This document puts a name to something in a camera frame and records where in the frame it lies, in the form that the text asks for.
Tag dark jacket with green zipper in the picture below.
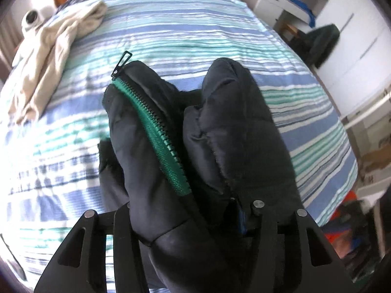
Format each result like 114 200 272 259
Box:
98 51 304 293

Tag orange and blue bag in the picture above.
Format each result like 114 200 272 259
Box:
323 189 371 258

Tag cardboard boxes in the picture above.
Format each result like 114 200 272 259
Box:
345 110 391 187

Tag blue cloth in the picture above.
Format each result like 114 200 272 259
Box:
288 0 319 29

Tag white rail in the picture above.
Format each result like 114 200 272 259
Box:
341 91 391 126

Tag beige cloth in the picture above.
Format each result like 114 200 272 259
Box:
8 0 108 126

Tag white desk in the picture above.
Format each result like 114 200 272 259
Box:
247 0 332 29

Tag blue green striped bedspread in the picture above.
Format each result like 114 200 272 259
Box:
0 0 358 290

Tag white round device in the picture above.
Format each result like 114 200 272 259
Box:
21 5 56 35

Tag wooden stool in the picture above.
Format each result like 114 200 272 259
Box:
282 22 299 42

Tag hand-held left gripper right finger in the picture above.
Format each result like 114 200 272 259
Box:
237 200 357 293

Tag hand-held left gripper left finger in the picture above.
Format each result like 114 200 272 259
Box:
33 203 150 293

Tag white wardrobe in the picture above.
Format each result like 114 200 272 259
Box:
318 0 391 117

